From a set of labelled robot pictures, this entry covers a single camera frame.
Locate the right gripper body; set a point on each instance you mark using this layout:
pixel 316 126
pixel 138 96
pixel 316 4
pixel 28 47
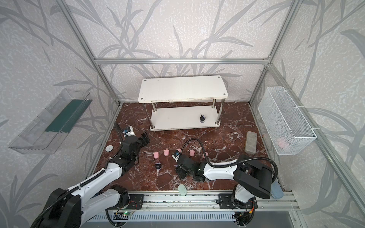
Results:
pixel 181 174

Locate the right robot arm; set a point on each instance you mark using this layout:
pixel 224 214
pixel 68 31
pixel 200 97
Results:
pixel 254 177

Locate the clear plastic wall bin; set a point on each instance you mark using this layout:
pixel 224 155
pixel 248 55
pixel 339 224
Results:
pixel 46 133

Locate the white two-tier shelf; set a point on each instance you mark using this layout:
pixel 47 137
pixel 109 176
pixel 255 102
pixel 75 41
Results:
pixel 179 90

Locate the aluminium cage frame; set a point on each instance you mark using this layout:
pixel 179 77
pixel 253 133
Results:
pixel 344 174

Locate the grey stone block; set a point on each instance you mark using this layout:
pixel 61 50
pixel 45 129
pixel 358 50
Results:
pixel 251 143

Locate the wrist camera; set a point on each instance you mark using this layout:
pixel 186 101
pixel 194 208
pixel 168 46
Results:
pixel 176 154
pixel 128 131

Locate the white wire basket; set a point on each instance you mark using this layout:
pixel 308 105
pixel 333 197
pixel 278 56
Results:
pixel 283 118

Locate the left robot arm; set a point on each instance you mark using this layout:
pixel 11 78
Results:
pixel 72 207

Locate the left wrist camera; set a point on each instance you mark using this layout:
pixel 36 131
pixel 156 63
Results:
pixel 128 131

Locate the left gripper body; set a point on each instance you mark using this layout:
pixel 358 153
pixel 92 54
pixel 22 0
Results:
pixel 140 143

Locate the pink toy in basket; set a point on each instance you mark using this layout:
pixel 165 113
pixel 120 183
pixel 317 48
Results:
pixel 283 144

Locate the pale green oval disc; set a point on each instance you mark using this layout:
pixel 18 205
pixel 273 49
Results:
pixel 182 190

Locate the small white round disc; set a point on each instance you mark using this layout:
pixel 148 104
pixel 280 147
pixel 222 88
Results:
pixel 109 148

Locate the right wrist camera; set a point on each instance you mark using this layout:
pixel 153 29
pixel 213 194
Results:
pixel 176 154

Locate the black toy with purple bow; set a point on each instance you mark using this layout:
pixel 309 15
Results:
pixel 202 118

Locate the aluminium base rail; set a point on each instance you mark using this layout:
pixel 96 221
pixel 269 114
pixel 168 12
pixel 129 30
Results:
pixel 197 206

